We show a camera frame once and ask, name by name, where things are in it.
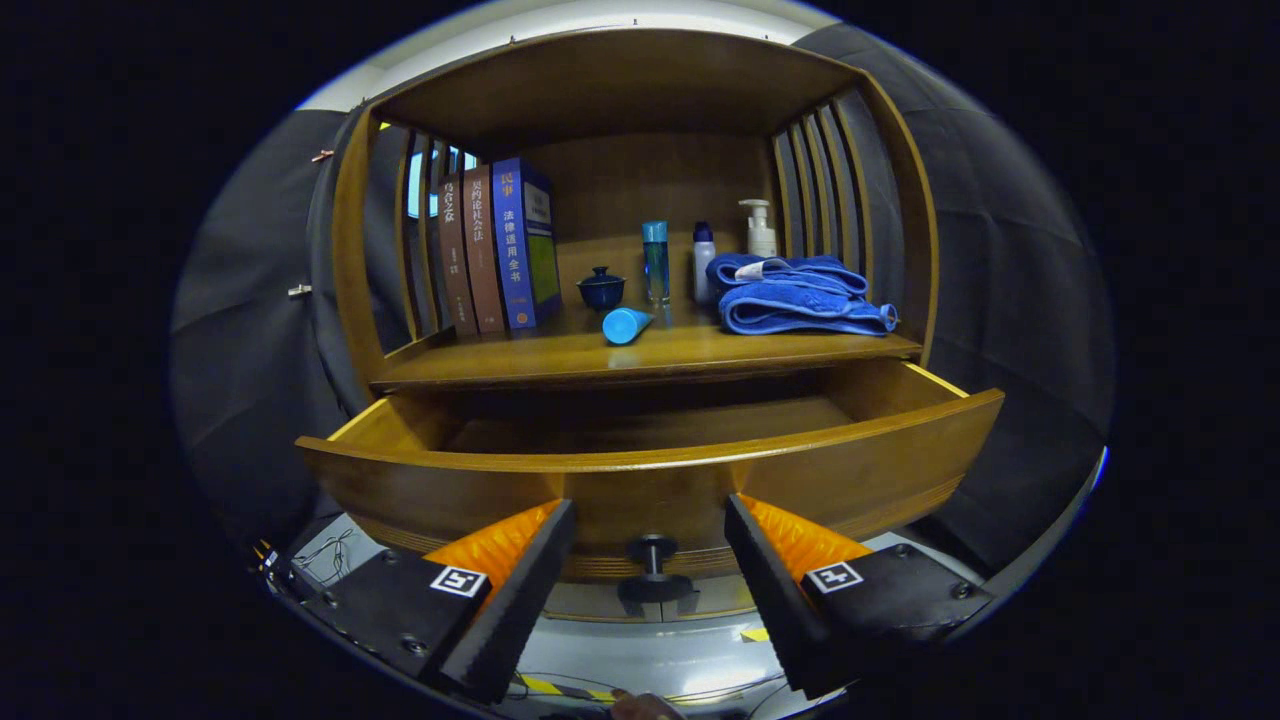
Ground blue book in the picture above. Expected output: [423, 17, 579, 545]
[491, 157, 563, 331]

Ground yellow black floor tape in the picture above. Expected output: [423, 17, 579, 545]
[515, 673, 621, 703]

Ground wooden drawer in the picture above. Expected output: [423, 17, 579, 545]
[296, 358, 1006, 606]

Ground dark brown book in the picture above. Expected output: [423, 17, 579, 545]
[438, 175, 479, 338]

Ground wooden cabinet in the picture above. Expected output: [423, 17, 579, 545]
[330, 27, 941, 623]

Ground dark blue lidded teacup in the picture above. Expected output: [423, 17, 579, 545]
[577, 266, 628, 312]

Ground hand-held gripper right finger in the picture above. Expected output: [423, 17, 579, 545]
[724, 493, 996, 699]

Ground white pump bottle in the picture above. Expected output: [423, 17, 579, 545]
[739, 199, 778, 258]

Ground reddish brown book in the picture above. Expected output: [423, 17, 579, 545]
[462, 165, 508, 334]

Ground white bottle blue cap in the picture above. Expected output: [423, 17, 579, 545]
[692, 222, 719, 306]

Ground thin floor cables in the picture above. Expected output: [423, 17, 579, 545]
[295, 528, 359, 591]

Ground teal glass bottle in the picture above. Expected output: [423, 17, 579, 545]
[642, 221, 671, 306]

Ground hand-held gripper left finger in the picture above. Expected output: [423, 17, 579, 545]
[300, 498, 579, 706]

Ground wooden countertop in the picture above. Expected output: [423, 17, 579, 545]
[370, 300, 923, 391]

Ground blue cosmetic tube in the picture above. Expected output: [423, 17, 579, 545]
[601, 306, 656, 346]

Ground blue folded towel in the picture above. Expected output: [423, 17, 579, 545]
[705, 253, 899, 337]

